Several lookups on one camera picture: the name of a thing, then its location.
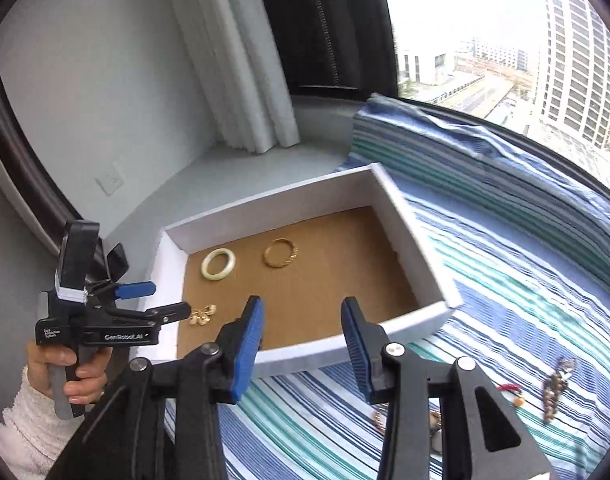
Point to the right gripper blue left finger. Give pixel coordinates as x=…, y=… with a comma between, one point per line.
x=239, y=342

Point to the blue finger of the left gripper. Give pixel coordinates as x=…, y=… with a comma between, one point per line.
x=170, y=313
x=134, y=290

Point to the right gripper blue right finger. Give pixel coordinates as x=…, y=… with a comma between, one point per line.
x=364, y=343

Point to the small gold shell earrings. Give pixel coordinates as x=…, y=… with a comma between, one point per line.
x=201, y=317

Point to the pale green jade bangle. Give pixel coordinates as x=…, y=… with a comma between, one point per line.
x=218, y=264

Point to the wristwatch with tan strap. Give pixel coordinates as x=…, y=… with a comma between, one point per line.
x=435, y=426

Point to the gold twisted bangle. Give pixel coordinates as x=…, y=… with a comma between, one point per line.
x=280, y=253

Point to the white knit sleeve forearm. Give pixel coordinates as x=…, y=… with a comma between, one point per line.
x=31, y=435

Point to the white box with brown base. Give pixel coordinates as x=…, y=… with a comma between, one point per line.
x=357, y=237

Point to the blue green striped bedsheet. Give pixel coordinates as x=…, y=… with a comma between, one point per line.
x=527, y=244

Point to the white curtain left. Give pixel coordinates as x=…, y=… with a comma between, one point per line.
x=234, y=52

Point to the wall socket plate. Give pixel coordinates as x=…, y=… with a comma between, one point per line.
x=109, y=179

